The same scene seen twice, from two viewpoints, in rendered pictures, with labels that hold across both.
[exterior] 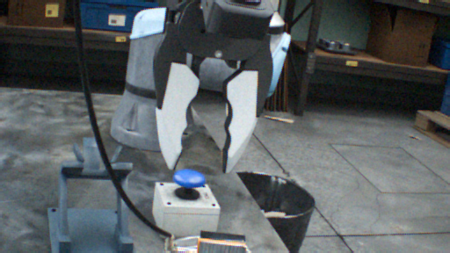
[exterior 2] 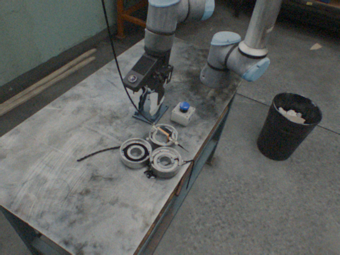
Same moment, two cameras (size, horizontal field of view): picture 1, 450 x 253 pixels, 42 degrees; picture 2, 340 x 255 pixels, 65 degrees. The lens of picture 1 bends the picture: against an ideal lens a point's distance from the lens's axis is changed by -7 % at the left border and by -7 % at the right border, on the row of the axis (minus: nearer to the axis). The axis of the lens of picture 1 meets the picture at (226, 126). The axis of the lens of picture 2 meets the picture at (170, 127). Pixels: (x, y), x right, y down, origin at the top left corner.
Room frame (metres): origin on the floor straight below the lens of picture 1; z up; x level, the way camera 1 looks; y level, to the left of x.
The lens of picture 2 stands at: (0.09, -0.44, 1.53)
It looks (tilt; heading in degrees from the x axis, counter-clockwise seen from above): 45 degrees down; 40
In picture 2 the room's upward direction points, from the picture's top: 9 degrees clockwise
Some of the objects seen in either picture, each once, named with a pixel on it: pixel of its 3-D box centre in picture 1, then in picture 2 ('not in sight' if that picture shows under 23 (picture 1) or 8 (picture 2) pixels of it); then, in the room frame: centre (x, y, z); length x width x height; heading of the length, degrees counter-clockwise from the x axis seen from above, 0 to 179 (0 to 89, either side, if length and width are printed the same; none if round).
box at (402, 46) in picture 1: (399, 32); not in sight; (4.73, -1.22, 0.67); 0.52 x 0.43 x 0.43; 107
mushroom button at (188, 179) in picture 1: (187, 191); (183, 109); (0.72, 0.04, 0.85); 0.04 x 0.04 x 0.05
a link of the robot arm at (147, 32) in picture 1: (168, 46); (224, 48); (1.05, 0.12, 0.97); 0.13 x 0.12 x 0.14; 86
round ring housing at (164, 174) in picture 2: not in sight; (165, 162); (0.51, -0.09, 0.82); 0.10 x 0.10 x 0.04
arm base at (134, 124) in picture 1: (155, 110); (217, 70); (1.05, 0.13, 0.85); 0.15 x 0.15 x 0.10
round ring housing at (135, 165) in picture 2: not in sight; (135, 153); (0.46, 0.00, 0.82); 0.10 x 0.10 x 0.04
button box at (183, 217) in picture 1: (184, 207); (183, 113); (0.73, 0.04, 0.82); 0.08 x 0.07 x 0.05; 17
